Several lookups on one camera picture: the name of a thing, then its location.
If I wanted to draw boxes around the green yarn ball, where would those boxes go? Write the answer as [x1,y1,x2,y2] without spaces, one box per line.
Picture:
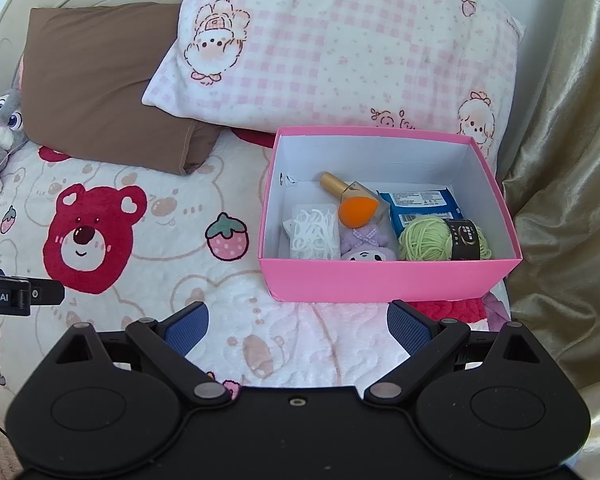
[398,214,492,262]

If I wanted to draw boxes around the purple plush keychain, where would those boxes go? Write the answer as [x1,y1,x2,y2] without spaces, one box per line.
[340,223,396,261]

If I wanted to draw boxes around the gold cosmetic bottle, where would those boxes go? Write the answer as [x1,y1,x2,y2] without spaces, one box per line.
[318,172,396,242]

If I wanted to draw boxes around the blue wet wipes pack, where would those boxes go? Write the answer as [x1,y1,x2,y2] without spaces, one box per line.
[379,188,464,236]

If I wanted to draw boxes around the orange makeup sponge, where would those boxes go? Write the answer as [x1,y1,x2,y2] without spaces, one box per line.
[338,196,379,229]

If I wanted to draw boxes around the white hair ties bag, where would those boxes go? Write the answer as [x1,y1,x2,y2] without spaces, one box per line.
[283,204,341,260]

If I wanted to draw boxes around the pink cardboard box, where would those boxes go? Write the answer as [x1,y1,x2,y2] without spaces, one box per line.
[258,124,524,305]

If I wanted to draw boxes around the gold curtain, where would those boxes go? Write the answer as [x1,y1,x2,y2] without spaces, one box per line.
[504,0,600,479]

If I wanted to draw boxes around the brown pillow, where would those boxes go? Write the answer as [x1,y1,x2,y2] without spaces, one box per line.
[21,2,221,174]

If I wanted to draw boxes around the pink checked pillow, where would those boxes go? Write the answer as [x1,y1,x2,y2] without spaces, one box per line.
[142,0,524,164]

